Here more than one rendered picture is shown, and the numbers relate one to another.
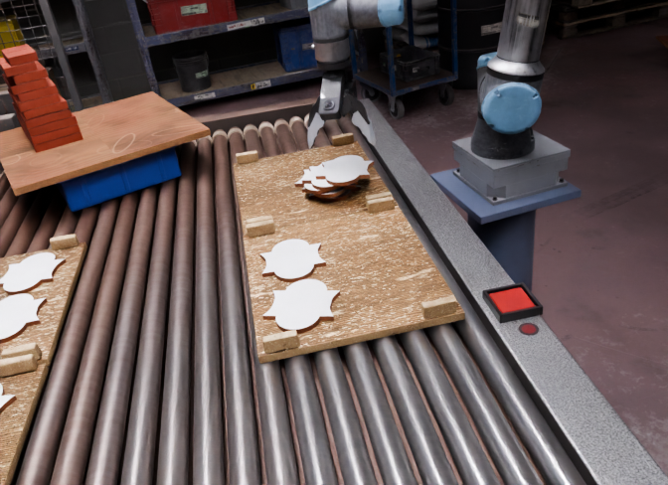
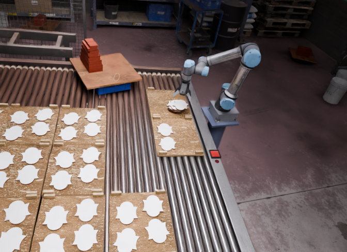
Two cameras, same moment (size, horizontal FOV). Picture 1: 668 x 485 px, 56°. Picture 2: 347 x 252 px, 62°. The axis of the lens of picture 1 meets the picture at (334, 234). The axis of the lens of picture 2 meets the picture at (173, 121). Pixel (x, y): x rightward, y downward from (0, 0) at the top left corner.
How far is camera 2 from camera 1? 109 cm
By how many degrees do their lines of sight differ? 12
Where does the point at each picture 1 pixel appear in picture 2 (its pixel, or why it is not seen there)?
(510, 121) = (226, 107)
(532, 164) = (229, 114)
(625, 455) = (228, 191)
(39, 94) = (95, 57)
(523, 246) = (220, 133)
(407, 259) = (192, 137)
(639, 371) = (242, 169)
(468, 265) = (206, 141)
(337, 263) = (175, 134)
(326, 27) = (187, 72)
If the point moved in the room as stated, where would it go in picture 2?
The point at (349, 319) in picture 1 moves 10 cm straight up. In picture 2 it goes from (178, 150) to (180, 140)
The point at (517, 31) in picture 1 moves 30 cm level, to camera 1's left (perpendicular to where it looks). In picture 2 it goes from (233, 87) to (195, 83)
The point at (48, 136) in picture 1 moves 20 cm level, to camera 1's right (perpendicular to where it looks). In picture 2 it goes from (93, 68) to (116, 71)
